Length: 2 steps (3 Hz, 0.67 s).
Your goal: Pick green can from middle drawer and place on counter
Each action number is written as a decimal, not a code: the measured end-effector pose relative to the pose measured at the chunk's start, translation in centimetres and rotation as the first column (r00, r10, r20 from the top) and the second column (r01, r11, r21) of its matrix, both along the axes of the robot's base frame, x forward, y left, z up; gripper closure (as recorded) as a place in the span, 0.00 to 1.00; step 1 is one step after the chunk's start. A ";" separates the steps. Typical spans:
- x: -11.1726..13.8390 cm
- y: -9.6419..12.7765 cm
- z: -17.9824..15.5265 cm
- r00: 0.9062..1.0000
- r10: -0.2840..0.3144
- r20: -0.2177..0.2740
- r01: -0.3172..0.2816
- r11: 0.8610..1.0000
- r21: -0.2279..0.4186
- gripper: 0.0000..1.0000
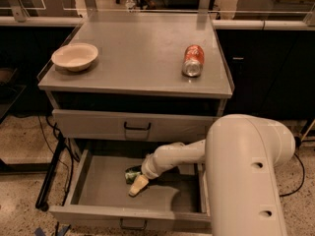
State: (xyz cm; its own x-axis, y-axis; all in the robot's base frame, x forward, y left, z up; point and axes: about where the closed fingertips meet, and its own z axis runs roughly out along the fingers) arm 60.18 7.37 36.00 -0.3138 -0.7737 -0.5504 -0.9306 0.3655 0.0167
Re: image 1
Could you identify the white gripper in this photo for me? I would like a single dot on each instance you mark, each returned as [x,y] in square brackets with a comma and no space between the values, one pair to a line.
[149,170]

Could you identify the green soda can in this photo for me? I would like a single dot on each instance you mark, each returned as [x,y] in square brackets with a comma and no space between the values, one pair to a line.
[132,173]

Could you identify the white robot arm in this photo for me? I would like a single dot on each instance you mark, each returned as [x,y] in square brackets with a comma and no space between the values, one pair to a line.
[240,153]

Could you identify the open middle drawer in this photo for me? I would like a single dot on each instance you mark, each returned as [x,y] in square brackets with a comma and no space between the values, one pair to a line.
[175,201]

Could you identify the closed top drawer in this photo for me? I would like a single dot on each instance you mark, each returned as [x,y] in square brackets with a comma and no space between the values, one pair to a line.
[124,126]

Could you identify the grey drawer cabinet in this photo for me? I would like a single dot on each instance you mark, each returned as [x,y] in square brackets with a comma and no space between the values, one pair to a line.
[139,70]

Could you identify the red soda can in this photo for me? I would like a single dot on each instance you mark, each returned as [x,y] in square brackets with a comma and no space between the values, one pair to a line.
[193,61]

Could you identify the white bowl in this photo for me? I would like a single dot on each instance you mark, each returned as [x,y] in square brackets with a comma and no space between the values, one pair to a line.
[75,57]

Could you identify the clear water bottle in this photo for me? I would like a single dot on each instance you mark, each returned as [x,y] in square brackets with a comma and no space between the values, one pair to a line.
[130,5]

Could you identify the white horizontal rail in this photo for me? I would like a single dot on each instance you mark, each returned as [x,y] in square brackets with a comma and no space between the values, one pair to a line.
[260,25]

